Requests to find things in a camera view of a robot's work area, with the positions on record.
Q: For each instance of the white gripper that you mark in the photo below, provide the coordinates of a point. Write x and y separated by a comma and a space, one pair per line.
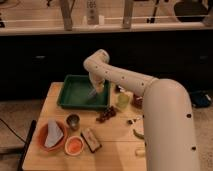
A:
98, 86

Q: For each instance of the blue sponge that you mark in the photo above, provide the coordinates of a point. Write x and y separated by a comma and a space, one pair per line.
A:
92, 93

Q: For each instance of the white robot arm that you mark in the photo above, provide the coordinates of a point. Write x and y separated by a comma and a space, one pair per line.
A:
168, 121

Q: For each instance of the green plastic tray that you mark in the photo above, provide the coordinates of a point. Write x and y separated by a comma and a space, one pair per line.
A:
74, 94

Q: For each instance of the light green cup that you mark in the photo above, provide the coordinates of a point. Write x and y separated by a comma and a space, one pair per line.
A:
122, 100

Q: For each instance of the bunch of dark grapes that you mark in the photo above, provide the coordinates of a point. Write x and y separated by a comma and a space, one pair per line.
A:
107, 114

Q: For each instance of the dark red bowl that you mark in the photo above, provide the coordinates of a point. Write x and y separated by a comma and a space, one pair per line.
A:
137, 101

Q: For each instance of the small metal cup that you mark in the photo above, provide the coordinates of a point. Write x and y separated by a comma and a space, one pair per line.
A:
73, 121

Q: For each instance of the metal spoon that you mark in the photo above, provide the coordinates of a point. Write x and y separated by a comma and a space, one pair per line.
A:
132, 121

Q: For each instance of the black rectangular brush block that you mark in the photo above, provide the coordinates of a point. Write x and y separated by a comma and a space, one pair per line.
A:
91, 140

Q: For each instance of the small white orange bowl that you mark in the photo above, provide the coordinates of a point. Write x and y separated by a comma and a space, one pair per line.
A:
74, 146

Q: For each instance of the white folded cloth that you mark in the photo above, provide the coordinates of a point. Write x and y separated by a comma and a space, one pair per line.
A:
54, 134

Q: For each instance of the white remote on shelf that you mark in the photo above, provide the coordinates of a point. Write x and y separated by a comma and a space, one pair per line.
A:
92, 12

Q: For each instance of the blue device on floor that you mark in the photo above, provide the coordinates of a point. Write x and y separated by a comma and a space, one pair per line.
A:
200, 99

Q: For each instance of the dark handled white utensil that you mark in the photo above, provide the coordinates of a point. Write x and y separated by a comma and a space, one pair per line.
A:
119, 88

